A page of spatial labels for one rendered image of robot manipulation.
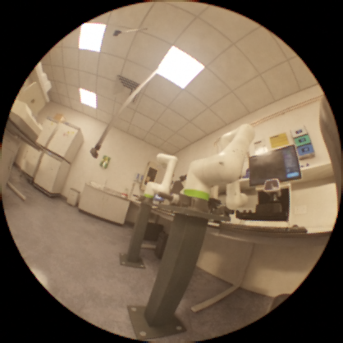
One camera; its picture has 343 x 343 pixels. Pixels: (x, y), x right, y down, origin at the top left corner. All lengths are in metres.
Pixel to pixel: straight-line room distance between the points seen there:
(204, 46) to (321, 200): 2.22
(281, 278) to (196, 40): 2.88
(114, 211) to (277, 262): 3.04
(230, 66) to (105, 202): 3.55
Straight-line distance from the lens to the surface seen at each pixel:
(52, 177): 3.19
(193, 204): 0.49
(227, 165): 0.41
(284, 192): 0.96
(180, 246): 0.48
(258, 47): 2.04
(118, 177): 3.48
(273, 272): 1.46
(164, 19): 2.03
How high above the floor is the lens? 0.78
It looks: 19 degrees up
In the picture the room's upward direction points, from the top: 15 degrees clockwise
